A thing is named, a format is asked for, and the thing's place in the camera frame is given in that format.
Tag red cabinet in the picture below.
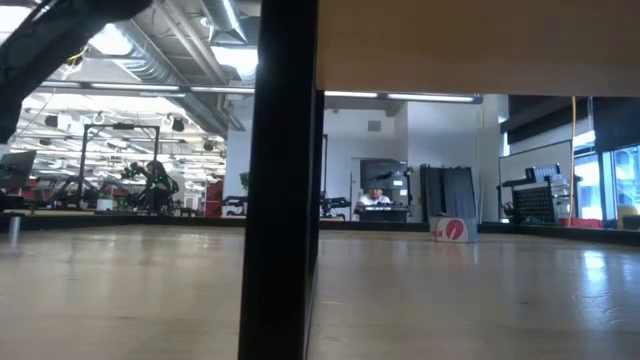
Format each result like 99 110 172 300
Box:
203 179 225 218

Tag dark computer monitor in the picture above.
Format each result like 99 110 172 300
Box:
0 149 38 191

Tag red storage bins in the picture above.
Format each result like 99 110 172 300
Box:
558 216 604 230

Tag person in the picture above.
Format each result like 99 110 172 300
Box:
122 159 180 215
354 187 393 214

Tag can with white red label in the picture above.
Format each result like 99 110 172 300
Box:
429 215 479 245

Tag black perforated rack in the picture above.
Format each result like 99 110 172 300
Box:
499 164 584 226

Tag long ceiling light tube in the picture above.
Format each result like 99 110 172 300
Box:
323 89 381 100

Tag glass window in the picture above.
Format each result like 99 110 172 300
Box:
573 130 640 222

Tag black gantry frame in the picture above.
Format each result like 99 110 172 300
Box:
76 123 162 209

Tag yellow hanging cable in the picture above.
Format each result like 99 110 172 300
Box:
568 94 578 227

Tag black desk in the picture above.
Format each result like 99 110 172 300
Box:
351 203 415 224

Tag whiteboard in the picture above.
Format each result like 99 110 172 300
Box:
498 139 574 191

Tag silver ventilation duct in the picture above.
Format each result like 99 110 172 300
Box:
89 0 251 136

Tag grey curtain panel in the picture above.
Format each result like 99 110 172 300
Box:
418 163 477 225

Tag small grey post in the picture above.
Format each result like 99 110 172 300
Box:
6 214 23 249

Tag wooden shelf with black frame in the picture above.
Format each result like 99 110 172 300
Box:
237 0 640 360

